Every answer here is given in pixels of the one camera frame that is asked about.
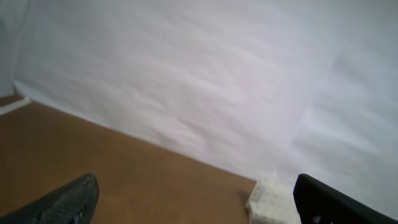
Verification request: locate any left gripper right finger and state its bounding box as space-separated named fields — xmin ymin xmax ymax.
xmin=292 ymin=173 xmax=398 ymax=224

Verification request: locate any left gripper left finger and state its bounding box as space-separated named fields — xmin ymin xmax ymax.
xmin=0 ymin=172 xmax=100 ymax=224

